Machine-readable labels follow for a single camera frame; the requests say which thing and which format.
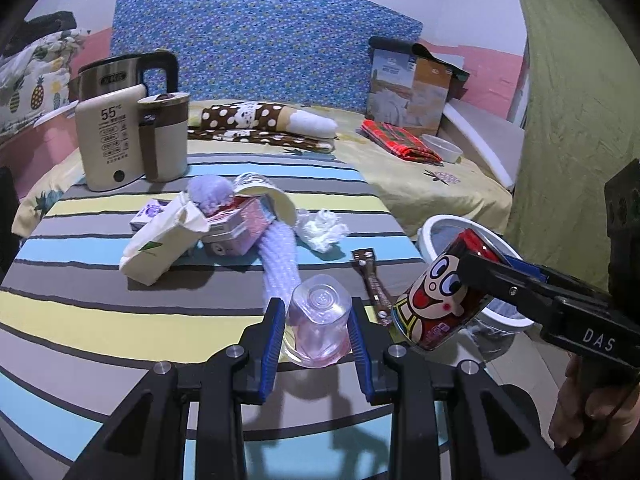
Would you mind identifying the white tissue pack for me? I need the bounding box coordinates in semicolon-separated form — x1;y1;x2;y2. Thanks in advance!
119;192;211;286

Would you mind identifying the white bowl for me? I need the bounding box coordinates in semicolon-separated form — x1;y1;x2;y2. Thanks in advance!
421;134;463;164

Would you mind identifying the pink box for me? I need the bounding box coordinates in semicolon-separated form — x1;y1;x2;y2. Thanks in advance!
202;197;273;257

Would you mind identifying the brown polka dot blanket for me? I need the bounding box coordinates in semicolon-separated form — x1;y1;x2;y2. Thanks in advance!
187;101;337;153

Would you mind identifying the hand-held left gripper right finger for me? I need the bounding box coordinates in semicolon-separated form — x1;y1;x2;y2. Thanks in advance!
350;296;556;480

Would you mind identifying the red cartoon drink can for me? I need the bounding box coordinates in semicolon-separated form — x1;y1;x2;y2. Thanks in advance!
392;228;506;353

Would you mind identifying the steel kettle black handle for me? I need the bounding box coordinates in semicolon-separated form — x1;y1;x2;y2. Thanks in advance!
77;50;180;103

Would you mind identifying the person's right hand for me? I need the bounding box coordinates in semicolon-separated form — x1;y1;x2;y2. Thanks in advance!
549;355;640;467

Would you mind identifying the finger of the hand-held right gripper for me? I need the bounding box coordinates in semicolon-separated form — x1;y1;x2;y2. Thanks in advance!
459;251;558;332
500;254;611;307

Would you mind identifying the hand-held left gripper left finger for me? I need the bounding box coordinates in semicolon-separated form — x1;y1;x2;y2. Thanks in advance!
65;297;288;480

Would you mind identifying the beige electric kettle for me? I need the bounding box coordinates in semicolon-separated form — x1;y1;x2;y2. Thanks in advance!
75;85;149;192

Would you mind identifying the pineapple print pillow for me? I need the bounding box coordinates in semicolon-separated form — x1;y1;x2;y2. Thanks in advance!
0;30;86;136

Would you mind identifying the green curtain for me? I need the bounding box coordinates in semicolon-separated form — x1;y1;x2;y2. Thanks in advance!
502;0;640;296

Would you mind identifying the white bed frame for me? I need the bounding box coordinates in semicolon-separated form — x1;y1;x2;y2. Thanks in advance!
442;100;526;191

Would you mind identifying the patterned paper cup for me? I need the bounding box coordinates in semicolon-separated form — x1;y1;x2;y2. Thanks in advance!
232;172;298;225

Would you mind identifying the white trash bin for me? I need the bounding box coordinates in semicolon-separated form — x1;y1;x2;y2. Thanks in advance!
417;215;541;361

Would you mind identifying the printed cardboard box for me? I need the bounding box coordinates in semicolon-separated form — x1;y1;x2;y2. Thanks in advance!
366;45;451;137

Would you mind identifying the red plaid cloth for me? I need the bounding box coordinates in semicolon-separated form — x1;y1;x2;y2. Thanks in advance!
359;119;445;165

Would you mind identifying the dark cloth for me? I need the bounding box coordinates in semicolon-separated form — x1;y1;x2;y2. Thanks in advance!
22;10;78;36

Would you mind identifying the blue floral mattress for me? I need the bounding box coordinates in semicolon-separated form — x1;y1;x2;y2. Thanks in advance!
111;0;425;111

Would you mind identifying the purple white small carton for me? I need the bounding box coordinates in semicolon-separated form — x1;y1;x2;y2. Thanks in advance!
130;199;171;233

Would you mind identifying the beige brown mug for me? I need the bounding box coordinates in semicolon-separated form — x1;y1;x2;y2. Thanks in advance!
137;91;190;183

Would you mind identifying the clear plastic cup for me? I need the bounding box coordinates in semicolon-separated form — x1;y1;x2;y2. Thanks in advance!
284;275;352;368

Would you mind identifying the white tissue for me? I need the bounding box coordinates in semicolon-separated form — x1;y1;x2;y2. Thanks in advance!
295;209;350;253

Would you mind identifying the brown snack wrapper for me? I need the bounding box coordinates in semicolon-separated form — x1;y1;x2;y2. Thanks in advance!
351;249;393;328

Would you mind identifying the yellow bed sheet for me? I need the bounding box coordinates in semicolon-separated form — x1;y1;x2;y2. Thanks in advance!
12;100;513;236

